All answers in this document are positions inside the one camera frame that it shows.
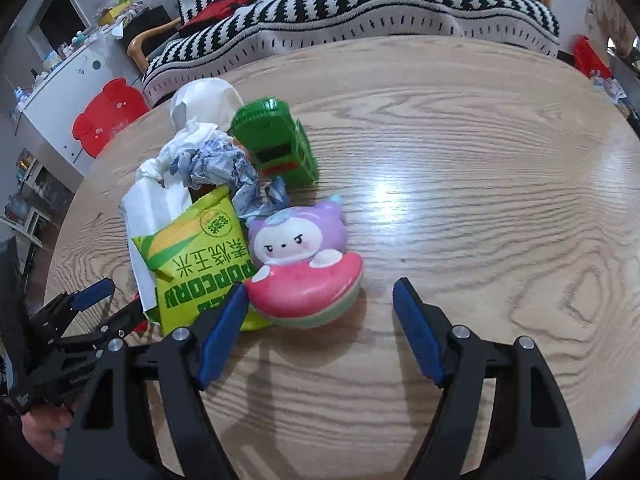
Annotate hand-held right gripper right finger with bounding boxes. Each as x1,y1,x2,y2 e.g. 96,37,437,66
392,277,586,480

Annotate scattered printed papers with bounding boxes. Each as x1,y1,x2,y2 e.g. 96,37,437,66
590,72,626,106

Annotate black white striped sofa cover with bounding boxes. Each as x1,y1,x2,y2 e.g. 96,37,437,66
142,0,561,108

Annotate red cloth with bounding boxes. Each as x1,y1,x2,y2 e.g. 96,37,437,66
179,0,261,36

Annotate pink purple squishy toy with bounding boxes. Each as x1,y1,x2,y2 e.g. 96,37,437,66
241,197,366,330

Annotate white cabinet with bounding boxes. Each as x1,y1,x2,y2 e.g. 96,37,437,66
15,25,146,178

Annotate white bowl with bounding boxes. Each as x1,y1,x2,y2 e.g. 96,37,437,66
170,78,245,133

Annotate red bear-shaped stool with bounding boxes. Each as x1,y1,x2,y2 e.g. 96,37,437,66
72,78,151,158

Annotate red bag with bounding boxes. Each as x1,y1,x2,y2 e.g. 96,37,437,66
572,36,612,81

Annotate person's left hand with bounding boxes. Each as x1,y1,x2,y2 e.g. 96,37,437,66
21,404,76,466

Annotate dark low cabinet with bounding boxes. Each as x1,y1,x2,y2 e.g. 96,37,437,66
620,90,640,138

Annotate blue white paper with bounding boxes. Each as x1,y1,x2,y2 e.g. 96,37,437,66
180,139,290,221

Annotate yellow green popcorn bag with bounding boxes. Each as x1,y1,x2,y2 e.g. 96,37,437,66
131,186,273,338

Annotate black box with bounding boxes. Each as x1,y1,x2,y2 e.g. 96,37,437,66
122,6,173,56

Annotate white tissue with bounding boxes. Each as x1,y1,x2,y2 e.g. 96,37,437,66
136,117,221,188

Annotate white low shelf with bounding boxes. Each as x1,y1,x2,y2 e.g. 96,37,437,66
0,147,76,246

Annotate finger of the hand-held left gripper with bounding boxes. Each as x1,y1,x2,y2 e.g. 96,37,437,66
97,296,151,346
30,278,116,338

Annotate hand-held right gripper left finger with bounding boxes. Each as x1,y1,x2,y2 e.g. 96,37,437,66
59,282,251,480

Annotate green plastic toy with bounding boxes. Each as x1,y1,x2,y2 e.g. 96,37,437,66
229,98,320,187

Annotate wooden sofa armrest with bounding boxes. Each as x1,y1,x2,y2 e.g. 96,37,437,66
127,17,183,73

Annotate yellow box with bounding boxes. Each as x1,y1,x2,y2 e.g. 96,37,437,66
100,2,131,26

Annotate white tissue packet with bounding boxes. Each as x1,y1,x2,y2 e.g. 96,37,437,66
121,177,193,311

